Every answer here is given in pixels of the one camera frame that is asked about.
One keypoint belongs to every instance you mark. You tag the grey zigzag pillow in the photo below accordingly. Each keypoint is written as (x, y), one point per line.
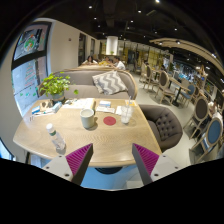
(109, 83)

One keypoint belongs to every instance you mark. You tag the grey oval-back dining chair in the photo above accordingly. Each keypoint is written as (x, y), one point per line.
(164, 87)

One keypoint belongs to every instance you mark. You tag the grey upholstered sofa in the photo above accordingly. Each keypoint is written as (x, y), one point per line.
(82, 84)

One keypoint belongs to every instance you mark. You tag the white ceramic cup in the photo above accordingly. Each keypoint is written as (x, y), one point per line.
(87, 118)

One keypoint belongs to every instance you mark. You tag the white and blue tissue pack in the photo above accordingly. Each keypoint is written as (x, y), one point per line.
(105, 106)

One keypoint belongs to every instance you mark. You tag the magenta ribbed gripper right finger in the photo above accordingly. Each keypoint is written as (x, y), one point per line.
(152, 166)

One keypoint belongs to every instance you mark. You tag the white cylindrical pillar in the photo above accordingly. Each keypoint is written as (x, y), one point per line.
(111, 45)

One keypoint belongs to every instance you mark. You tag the clear glass with straw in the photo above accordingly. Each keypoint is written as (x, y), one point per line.
(126, 112)

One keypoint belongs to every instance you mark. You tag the red round coaster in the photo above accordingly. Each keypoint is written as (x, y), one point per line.
(109, 120)

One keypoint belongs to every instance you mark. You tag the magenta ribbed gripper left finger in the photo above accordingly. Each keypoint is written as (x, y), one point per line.
(73, 166)

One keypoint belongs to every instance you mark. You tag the green potted plant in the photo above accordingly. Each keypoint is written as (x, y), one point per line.
(55, 85)

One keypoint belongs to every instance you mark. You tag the clear plastic water bottle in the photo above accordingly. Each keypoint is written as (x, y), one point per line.
(56, 138)

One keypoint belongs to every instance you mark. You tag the blue upholstered wooden chair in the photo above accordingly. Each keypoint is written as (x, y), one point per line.
(207, 141)

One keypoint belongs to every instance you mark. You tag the dark grey tufted armchair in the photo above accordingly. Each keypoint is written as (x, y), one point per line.
(164, 124)

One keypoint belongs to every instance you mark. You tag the open white book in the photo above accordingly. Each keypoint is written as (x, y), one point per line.
(82, 103)

